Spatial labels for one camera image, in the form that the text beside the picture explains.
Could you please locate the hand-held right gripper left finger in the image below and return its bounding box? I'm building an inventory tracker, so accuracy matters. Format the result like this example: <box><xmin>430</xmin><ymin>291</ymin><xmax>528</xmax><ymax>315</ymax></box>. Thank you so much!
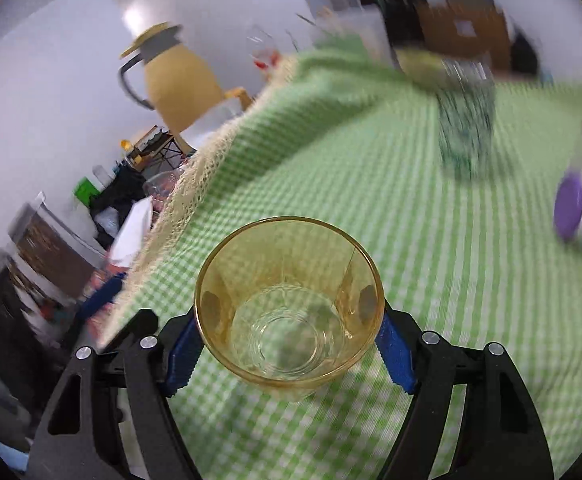
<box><xmin>27</xmin><ymin>308</ymin><xmax>204</xmax><ymax>480</ymax></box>

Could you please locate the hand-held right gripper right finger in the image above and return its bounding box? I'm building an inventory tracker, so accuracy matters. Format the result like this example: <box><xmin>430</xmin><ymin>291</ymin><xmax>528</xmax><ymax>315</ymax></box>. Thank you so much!
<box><xmin>374</xmin><ymin>300</ymin><xmax>556</xmax><ymax>480</ymax></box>

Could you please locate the amber glass cup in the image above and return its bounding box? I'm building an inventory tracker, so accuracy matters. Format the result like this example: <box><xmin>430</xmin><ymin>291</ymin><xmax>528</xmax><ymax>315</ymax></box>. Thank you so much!
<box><xmin>194</xmin><ymin>216</ymin><xmax>386</xmax><ymax>403</ymax></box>

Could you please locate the green checkered tablecloth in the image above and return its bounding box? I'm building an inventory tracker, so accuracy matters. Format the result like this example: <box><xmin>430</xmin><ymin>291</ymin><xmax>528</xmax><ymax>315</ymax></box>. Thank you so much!
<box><xmin>102</xmin><ymin>35</ymin><xmax>582</xmax><ymax>480</ymax></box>

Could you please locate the white paper sheet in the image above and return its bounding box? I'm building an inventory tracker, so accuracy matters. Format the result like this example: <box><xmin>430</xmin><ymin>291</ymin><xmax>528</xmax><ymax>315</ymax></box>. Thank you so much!
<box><xmin>107</xmin><ymin>196</ymin><xmax>154</xmax><ymax>266</ymax></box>

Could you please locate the dark wooden cabinet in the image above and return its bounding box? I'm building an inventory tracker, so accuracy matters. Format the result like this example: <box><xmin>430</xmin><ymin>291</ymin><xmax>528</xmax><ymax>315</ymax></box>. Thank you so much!
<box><xmin>8</xmin><ymin>192</ymin><xmax>106</xmax><ymax>306</ymax></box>

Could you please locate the green box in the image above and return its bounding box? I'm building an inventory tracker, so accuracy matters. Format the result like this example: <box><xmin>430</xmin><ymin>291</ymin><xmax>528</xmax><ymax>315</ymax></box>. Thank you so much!
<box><xmin>73</xmin><ymin>177</ymin><xmax>102</xmax><ymax>207</ymax></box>

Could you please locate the purple lidded jar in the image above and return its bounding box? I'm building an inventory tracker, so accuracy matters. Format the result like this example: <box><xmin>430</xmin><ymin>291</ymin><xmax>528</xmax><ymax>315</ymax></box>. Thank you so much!
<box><xmin>553</xmin><ymin>162</ymin><xmax>582</xmax><ymax>256</ymax></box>

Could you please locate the green patterned drinking glass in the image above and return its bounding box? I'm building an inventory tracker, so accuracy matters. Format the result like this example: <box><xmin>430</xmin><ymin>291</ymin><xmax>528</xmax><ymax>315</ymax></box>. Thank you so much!
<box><xmin>436</xmin><ymin>58</ymin><xmax>496</xmax><ymax>181</ymax></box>

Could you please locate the yellow wooden chair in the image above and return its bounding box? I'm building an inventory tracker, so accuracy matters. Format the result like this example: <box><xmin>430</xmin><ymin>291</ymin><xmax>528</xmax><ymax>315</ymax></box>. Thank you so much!
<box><xmin>163</xmin><ymin>87</ymin><xmax>254</xmax><ymax>156</ymax></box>

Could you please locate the yellow thermos jug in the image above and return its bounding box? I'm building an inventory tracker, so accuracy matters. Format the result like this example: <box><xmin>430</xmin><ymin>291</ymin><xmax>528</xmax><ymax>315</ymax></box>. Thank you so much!
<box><xmin>117</xmin><ymin>22</ymin><xmax>226</xmax><ymax>136</ymax></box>

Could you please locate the clear wine glass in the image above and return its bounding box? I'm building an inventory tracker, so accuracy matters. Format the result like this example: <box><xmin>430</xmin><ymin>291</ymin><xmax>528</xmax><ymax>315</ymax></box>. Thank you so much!
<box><xmin>245</xmin><ymin>24</ymin><xmax>282</xmax><ymax>81</ymax></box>

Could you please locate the brown cardboard box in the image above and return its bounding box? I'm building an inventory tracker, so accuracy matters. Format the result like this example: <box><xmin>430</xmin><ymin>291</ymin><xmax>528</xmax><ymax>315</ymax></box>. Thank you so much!
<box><xmin>416</xmin><ymin>2</ymin><xmax>514</xmax><ymax>73</ymax></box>

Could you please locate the clear plastic container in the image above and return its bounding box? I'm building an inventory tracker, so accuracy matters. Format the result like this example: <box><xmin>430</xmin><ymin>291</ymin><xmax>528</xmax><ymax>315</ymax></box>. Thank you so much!
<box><xmin>313</xmin><ymin>7</ymin><xmax>394</xmax><ymax>61</ymax></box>

